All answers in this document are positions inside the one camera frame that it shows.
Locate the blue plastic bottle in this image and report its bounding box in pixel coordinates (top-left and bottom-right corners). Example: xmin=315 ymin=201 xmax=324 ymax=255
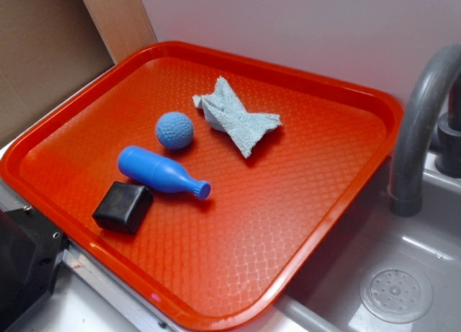
xmin=117 ymin=146 xmax=211 ymax=199

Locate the black faucet handle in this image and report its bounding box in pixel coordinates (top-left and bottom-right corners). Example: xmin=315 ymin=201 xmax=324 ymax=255
xmin=435 ymin=76 xmax=460 ymax=178

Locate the brown cardboard panel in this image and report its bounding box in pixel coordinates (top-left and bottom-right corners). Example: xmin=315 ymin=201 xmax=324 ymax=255
xmin=1 ymin=0 xmax=113 ymax=145

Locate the black rubber block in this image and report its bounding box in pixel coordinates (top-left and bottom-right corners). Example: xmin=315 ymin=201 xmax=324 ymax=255
xmin=92 ymin=181 xmax=153 ymax=235

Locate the light blue crumpled cloth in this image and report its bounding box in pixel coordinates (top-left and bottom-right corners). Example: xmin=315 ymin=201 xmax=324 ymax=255
xmin=192 ymin=76 xmax=282 ymax=158

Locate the grey curved faucet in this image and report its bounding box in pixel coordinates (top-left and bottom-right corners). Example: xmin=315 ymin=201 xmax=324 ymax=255
xmin=388 ymin=44 xmax=460 ymax=217

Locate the orange plastic tray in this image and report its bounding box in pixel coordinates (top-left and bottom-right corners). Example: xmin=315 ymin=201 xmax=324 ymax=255
xmin=1 ymin=42 xmax=403 ymax=331

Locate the grey plastic sink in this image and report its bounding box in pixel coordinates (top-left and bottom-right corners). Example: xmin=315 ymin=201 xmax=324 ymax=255
xmin=273 ymin=144 xmax=461 ymax=332

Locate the wooden board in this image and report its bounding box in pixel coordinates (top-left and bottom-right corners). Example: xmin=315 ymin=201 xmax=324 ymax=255
xmin=83 ymin=0 xmax=157 ymax=64

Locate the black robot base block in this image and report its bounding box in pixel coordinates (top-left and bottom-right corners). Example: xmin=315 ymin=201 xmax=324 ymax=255
xmin=1 ymin=208 xmax=66 ymax=331

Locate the blue dimpled ball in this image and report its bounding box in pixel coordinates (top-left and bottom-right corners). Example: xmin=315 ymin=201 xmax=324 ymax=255
xmin=155 ymin=112 xmax=194 ymax=150

